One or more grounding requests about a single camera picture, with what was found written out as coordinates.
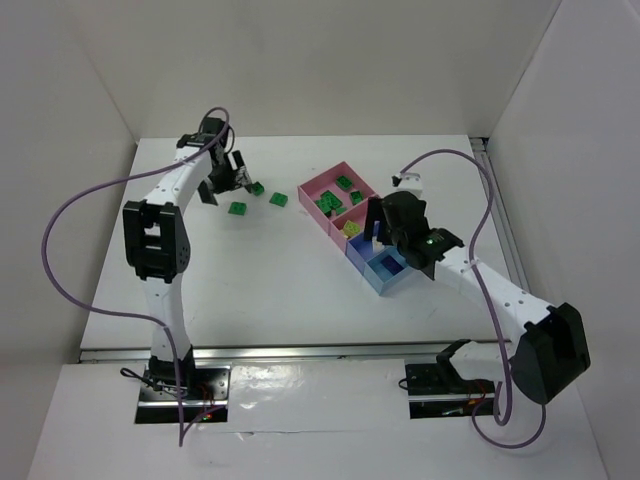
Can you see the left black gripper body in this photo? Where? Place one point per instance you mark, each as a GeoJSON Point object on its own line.
{"type": "Point", "coordinates": [226, 180]}

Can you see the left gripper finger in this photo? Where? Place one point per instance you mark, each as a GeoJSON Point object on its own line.
{"type": "Point", "coordinates": [242, 177]}
{"type": "Point", "coordinates": [206, 192]}

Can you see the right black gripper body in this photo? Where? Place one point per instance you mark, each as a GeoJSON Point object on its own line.
{"type": "Point", "coordinates": [392, 220]}

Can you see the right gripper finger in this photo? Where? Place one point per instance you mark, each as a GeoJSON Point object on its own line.
{"type": "Point", "coordinates": [388, 224]}
{"type": "Point", "coordinates": [374, 221]}

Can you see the dark green lego with number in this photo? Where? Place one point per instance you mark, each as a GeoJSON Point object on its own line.
{"type": "Point", "coordinates": [356, 197]}

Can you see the purple lego brick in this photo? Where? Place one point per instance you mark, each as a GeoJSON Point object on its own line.
{"type": "Point", "coordinates": [392, 265]}

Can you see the light green small lego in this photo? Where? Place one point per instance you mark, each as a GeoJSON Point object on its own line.
{"type": "Point", "coordinates": [351, 229]}

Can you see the dark green double lego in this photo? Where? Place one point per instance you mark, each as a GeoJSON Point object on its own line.
{"type": "Point", "coordinates": [344, 183]}

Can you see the beige lego brick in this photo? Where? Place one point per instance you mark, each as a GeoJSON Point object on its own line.
{"type": "Point", "coordinates": [377, 246]}

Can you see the dark green long lego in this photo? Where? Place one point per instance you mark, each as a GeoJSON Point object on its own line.
{"type": "Point", "coordinates": [328, 203]}

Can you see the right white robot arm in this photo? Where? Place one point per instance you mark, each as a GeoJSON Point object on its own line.
{"type": "Point", "coordinates": [546, 347]}

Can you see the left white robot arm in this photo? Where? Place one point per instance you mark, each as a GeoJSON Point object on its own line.
{"type": "Point", "coordinates": [157, 246]}

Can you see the dark green lego near centre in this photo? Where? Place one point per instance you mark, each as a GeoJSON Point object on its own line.
{"type": "Point", "coordinates": [237, 208]}

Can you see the dark green square lego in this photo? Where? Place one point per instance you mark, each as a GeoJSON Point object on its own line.
{"type": "Point", "coordinates": [257, 189]}

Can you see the pink and blue sorting tray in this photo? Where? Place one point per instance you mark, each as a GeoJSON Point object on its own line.
{"type": "Point", "coordinates": [357, 250]}

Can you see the aluminium frame rail front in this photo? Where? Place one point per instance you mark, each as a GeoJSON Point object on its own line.
{"type": "Point", "coordinates": [276, 353]}

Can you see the aluminium frame rail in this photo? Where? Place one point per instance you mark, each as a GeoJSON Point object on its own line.
{"type": "Point", "coordinates": [276, 353]}
{"type": "Point", "coordinates": [505, 235]}

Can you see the aluminium frame rail right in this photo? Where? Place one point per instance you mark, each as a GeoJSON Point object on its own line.
{"type": "Point", "coordinates": [505, 235]}

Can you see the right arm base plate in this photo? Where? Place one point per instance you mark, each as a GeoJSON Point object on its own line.
{"type": "Point", "coordinates": [434, 394]}

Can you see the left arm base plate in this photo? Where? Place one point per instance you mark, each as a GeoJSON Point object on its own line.
{"type": "Point", "coordinates": [206, 399]}

